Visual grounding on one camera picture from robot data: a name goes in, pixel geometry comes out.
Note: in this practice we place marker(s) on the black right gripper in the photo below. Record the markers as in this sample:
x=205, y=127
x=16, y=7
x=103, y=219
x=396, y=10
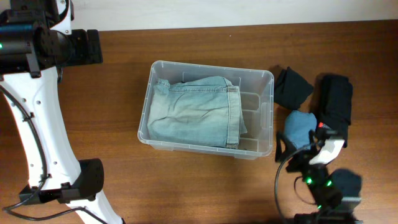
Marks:
x=301, y=157

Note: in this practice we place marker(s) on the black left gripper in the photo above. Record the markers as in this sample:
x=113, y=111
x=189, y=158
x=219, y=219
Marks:
x=92, y=46

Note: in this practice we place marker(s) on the blue cloth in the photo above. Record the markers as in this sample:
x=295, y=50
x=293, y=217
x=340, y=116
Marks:
x=298, y=126

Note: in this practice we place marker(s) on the dark green cloth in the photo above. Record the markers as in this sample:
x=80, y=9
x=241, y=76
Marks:
x=291, y=89

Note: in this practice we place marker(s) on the black garment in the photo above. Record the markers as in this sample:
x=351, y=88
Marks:
x=334, y=108

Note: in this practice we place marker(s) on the light blue jeans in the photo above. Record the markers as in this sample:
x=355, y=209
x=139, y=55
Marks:
x=205, y=112

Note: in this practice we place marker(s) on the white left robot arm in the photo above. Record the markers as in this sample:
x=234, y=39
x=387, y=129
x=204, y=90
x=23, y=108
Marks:
x=37, y=43

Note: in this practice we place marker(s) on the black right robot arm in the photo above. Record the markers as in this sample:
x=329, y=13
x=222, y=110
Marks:
x=335, y=194

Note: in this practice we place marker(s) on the clear plastic storage bin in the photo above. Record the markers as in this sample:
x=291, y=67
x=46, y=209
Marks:
x=257, y=97

